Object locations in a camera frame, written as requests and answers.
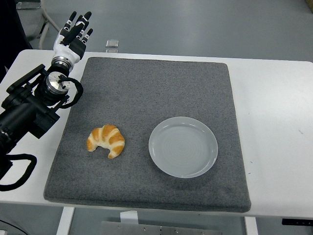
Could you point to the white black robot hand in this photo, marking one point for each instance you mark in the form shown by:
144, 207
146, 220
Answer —
66, 50

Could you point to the golden croissant bread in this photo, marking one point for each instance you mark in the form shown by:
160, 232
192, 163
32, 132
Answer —
115, 142

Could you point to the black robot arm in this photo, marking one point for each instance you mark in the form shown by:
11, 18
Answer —
22, 115

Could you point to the light grey round plate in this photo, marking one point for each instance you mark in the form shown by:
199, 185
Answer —
183, 147

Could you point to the grey metal plate with screws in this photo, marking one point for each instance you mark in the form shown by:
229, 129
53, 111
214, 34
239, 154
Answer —
146, 228

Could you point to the small silver floor box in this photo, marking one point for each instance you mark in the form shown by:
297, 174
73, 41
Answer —
112, 43

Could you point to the person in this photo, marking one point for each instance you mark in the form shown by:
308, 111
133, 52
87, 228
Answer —
9, 24

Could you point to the grey felt table mat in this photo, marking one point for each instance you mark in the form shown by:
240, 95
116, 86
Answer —
146, 93

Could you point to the white table leg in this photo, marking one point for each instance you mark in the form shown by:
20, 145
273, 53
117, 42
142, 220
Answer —
64, 220
251, 226

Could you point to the black table control panel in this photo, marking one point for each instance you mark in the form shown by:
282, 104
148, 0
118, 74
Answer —
297, 221

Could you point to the grey chair with white frame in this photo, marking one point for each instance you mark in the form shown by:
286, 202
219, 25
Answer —
33, 22

